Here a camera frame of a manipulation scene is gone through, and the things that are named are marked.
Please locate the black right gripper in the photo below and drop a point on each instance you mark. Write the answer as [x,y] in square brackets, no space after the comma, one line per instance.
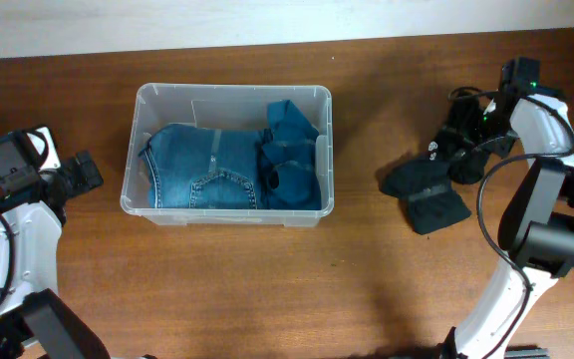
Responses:
[474,140]

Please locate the clear plastic storage bin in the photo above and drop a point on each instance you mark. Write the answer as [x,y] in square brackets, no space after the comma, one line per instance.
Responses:
[231,107]

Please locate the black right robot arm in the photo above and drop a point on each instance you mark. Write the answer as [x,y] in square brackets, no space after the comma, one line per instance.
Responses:
[535,240]

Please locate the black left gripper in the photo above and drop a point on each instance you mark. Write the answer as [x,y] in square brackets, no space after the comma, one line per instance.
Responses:
[80,182]

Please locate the dark blue jeans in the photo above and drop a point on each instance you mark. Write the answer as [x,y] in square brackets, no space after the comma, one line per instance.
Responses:
[199,168]

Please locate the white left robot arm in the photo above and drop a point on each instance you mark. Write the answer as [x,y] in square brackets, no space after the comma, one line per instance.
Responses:
[31,311]

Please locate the black garment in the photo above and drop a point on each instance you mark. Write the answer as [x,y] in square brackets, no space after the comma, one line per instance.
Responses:
[424,188]
[457,143]

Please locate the blue shirt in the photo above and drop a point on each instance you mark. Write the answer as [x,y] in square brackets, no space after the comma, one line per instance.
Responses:
[287,160]

